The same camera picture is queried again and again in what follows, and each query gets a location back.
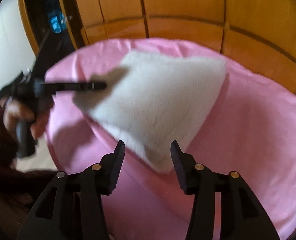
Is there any cream knitted sweater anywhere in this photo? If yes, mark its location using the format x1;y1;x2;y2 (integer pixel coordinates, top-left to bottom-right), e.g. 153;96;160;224
72;50;226;173

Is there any person's left hand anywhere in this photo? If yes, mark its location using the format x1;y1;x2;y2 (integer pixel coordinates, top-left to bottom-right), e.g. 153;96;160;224
0;97;54;140

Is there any dark open doorway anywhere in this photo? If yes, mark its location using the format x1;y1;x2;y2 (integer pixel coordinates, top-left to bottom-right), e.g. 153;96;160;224
18;0;85;55

